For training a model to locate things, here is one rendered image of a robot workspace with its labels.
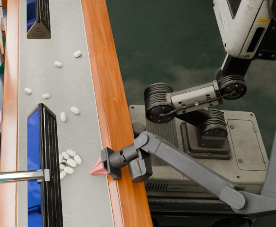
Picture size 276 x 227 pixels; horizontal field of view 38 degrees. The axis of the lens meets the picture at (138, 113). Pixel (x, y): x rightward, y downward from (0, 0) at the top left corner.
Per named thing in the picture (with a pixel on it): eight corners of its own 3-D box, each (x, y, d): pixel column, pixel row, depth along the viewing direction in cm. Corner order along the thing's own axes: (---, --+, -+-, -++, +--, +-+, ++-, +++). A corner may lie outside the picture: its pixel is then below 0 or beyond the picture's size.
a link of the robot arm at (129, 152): (144, 143, 136) (135, 138, 132) (149, 161, 133) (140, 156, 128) (127, 151, 139) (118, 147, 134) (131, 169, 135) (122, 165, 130)
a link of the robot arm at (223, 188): (266, 200, 106) (249, 195, 99) (256, 219, 107) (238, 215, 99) (158, 134, 136) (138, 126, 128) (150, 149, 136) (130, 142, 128)
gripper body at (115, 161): (105, 174, 132) (124, 165, 129) (102, 148, 138) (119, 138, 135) (117, 180, 136) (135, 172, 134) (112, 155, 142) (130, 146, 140)
